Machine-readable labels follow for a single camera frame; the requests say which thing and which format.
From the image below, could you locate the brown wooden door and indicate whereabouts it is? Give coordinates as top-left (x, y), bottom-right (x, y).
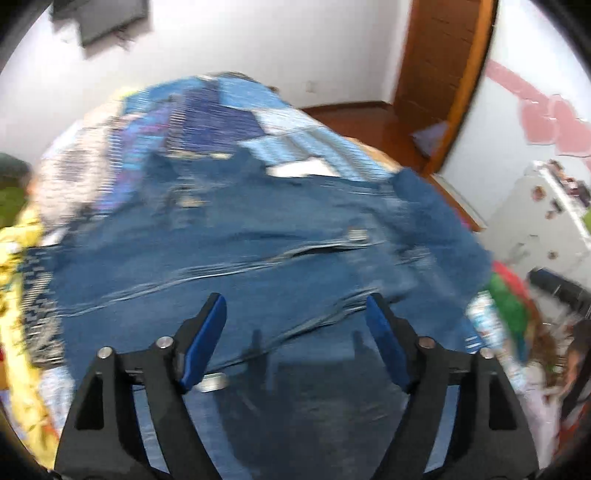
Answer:
top-left (393, 0), bottom-right (498, 176)

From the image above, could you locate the white heart-decorated wardrobe door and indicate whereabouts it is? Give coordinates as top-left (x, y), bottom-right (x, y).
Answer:
top-left (439, 1), bottom-right (590, 225)

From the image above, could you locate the white sticker-covered cabinet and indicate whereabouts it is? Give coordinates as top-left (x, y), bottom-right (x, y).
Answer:
top-left (480, 162), bottom-right (590, 286)

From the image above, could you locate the dark green cushion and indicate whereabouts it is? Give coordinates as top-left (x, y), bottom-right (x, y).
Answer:
top-left (0, 153), bottom-right (33, 190)

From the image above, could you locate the yellow cartoon blanket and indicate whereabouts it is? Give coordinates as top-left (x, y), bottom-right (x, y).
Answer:
top-left (1, 204), bottom-right (59, 469)

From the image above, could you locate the blue patchwork bedspread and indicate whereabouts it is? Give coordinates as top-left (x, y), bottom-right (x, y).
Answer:
top-left (32, 75), bottom-right (416, 377)

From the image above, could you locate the small black wall monitor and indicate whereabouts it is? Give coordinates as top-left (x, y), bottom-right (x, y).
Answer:
top-left (74, 0), bottom-right (149, 47)

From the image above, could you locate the blue denim jacket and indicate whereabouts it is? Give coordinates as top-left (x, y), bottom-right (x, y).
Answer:
top-left (48, 150), bottom-right (491, 479)

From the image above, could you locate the black wall television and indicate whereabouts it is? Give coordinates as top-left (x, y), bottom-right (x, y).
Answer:
top-left (51, 0), bottom-right (89, 21)

